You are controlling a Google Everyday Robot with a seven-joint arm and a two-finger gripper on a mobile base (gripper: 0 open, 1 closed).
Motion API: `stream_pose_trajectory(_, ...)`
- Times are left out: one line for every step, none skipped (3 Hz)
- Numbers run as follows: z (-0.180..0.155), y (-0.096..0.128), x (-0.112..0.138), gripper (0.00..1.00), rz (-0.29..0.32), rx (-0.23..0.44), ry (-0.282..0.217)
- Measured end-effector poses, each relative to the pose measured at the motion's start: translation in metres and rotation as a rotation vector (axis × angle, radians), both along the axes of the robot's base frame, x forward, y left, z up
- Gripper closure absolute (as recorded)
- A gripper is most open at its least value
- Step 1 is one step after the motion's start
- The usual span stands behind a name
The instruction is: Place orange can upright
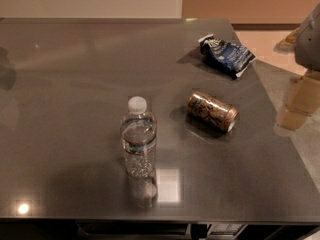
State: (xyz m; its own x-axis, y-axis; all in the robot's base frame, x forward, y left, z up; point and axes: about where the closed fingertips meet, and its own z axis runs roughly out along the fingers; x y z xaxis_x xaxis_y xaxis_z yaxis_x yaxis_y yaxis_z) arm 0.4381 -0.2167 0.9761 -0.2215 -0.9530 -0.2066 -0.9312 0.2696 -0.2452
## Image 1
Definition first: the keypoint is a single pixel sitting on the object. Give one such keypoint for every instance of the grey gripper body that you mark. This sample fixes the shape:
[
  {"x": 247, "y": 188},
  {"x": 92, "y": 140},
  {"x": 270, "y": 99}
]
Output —
[{"x": 309, "y": 43}]

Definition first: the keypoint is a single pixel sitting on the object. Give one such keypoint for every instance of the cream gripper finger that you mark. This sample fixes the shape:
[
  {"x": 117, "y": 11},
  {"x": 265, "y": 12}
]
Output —
[
  {"x": 288, "y": 43},
  {"x": 301, "y": 100}
]

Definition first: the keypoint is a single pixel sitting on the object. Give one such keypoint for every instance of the orange soda can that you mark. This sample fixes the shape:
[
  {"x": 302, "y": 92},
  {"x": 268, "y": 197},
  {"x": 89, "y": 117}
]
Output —
[{"x": 218, "y": 114}]

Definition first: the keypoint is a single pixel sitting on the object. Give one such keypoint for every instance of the blue crumpled chip bag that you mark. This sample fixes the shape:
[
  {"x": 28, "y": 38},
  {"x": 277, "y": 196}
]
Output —
[{"x": 230, "y": 58}]

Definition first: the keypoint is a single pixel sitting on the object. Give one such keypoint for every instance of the label plate under table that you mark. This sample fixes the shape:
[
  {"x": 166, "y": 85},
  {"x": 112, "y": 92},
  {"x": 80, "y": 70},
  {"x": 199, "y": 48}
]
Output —
[{"x": 221, "y": 229}]

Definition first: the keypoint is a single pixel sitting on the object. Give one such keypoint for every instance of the clear plastic water bottle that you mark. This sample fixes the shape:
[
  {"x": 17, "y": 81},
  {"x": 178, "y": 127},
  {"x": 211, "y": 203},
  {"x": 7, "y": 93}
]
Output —
[{"x": 138, "y": 129}]

